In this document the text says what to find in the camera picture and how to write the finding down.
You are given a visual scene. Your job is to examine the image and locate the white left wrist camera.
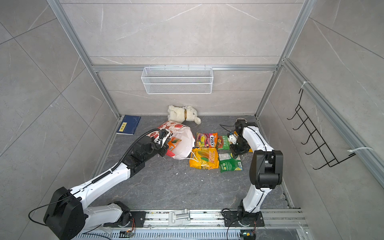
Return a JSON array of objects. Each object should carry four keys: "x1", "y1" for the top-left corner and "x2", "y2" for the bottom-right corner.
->
[{"x1": 159, "y1": 129, "x2": 170, "y2": 140}]

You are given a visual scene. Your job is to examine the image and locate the colourful orange candy bag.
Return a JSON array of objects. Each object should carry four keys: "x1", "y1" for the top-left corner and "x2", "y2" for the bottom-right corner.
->
[{"x1": 196, "y1": 133, "x2": 218, "y2": 148}]

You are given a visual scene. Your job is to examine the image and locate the orange snack bag in bag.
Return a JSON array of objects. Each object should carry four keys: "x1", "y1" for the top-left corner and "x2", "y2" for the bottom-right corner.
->
[{"x1": 168, "y1": 137, "x2": 182, "y2": 152}]

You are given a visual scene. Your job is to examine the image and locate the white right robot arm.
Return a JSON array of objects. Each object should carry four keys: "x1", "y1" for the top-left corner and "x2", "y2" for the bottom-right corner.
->
[{"x1": 230, "y1": 118, "x2": 284, "y2": 225}]

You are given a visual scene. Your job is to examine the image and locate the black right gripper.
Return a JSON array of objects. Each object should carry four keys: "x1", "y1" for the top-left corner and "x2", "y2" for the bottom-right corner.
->
[{"x1": 230, "y1": 137, "x2": 251, "y2": 157}]

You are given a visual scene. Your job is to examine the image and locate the strawberry print paper bag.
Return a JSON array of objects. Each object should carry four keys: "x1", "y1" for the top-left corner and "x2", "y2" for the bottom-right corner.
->
[{"x1": 158, "y1": 121, "x2": 195, "y2": 160}]

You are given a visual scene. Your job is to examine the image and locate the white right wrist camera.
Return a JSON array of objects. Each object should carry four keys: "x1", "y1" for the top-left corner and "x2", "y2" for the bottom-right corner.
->
[{"x1": 228, "y1": 133, "x2": 237, "y2": 145}]

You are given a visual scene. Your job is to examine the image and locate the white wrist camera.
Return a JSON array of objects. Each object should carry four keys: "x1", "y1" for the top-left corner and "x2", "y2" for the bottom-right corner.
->
[
  {"x1": 159, "y1": 129, "x2": 170, "y2": 140},
  {"x1": 228, "y1": 133, "x2": 237, "y2": 145}
]

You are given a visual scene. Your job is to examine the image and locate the black wire hook rack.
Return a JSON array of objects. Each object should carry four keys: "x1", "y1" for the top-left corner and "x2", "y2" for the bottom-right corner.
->
[{"x1": 287, "y1": 89, "x2": 356, "y2": 170}]

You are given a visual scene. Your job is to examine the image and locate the white plush bear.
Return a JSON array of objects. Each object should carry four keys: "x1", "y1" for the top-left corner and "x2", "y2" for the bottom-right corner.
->
[{"x1": 168, "y1": 105, "x2": 202, "y2": 125}]

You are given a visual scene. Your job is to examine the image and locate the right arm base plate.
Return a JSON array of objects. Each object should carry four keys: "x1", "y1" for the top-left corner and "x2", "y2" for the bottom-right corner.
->
[{"x1": 221, "y1": 209, "x2": 265, "y2": 228}]

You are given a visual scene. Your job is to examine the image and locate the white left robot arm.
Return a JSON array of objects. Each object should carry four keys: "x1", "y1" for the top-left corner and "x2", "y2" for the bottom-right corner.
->
[{"x1": 43, "y1": 129, "x2": 171, "y2": 240}]

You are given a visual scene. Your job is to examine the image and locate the orange yellow snack bag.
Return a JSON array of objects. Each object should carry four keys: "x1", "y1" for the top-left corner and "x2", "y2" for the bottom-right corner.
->
[{"x1": 189, "y1": 147, "x2": 219, "y2": 170}]

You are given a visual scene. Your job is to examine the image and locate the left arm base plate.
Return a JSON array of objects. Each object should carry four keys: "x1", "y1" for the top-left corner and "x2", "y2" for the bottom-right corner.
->
[{"x1": 103, "y1": 211, "x2": 147, "y2": 228}]

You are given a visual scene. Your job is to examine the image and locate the white wire mesh basket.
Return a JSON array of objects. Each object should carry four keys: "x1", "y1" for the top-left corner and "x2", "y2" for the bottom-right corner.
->
[{"x1": 141, "y1": 67, "x2": 214, "y2": 95}]

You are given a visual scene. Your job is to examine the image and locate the green corn chip bag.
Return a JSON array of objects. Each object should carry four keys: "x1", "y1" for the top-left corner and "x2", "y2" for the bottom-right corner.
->
[{"x1": 217, "y1": 136, "x2": 230, "y2": 151}]

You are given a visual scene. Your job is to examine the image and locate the grey rail bracket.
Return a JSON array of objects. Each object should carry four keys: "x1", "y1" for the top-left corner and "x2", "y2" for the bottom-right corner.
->
[{"x1": 169, "y1": 209, "x2": 191, "y2": 226}]

